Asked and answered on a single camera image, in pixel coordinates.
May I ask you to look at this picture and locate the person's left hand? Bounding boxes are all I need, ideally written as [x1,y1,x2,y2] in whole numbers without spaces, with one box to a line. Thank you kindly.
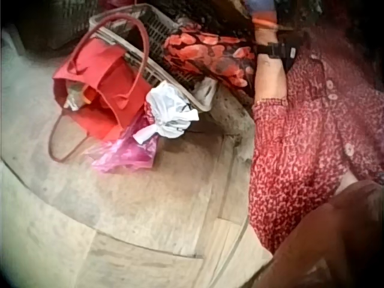
[254,27,278,46]

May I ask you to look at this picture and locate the orange object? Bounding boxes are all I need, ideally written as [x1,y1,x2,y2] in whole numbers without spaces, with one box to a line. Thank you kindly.
[250,8,281,28]

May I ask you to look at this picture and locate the black wrist band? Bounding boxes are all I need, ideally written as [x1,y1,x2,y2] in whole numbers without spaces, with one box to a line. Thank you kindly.
[256,41,299,72]

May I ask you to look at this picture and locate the person's legs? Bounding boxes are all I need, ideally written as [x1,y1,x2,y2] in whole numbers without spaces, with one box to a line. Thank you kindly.
[161,23,258,98]

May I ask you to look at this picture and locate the grey plastic basket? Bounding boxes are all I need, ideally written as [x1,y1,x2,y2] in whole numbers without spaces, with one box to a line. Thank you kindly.
[88,3,214,112]

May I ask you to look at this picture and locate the white plastic bag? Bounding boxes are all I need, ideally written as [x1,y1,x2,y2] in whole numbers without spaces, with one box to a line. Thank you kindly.
[133,80,200,143]

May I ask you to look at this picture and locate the red tote bag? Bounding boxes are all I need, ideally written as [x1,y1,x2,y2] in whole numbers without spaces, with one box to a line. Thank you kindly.
[47,14,151,163]

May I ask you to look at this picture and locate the pink plastic bag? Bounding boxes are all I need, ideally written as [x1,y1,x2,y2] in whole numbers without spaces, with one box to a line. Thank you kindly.
[84,101,161,174]

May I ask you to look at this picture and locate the dark woven basket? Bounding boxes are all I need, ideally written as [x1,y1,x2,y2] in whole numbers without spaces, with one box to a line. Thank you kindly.
[17,0,100,52]

